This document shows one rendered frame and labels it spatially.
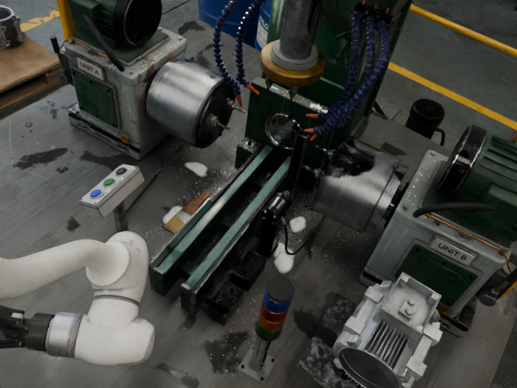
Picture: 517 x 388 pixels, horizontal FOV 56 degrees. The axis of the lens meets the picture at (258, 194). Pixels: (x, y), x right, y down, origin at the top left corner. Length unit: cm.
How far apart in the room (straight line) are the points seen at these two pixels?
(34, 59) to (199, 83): 208
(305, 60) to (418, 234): 55
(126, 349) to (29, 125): 114
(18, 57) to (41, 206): 194
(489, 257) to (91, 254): 92
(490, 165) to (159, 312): 95
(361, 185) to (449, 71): 291
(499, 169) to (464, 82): 290
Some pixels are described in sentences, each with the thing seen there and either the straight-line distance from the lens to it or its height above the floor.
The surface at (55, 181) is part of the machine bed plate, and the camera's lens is 177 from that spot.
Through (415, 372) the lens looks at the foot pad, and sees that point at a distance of 118.
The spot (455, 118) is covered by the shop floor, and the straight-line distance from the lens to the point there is 372.
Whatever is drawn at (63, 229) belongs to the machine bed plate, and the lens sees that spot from 163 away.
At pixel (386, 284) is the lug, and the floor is 109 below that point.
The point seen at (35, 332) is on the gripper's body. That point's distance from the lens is 110.
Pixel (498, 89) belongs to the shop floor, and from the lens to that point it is 422.
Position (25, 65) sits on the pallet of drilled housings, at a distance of 344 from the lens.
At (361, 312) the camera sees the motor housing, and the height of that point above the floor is 106.
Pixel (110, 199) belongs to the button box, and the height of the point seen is 106.
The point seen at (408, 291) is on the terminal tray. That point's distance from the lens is 121.
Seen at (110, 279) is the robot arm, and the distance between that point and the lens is 108.
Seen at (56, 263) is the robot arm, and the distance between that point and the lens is 92.
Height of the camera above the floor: 209
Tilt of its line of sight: 49 degrees down
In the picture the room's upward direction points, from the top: 10 degrees clockwise
